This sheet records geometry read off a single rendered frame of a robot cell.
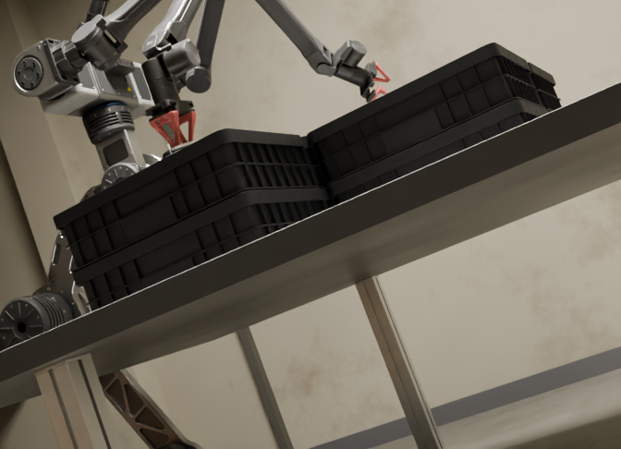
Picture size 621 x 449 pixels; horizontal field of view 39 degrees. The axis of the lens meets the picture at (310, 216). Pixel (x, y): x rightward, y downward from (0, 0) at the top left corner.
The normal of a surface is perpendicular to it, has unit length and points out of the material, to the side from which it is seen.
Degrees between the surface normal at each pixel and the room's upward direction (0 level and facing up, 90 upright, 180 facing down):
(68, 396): 90
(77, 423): 90
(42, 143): 90
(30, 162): 90
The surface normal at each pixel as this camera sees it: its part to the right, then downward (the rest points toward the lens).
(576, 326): -0.37, 0.02
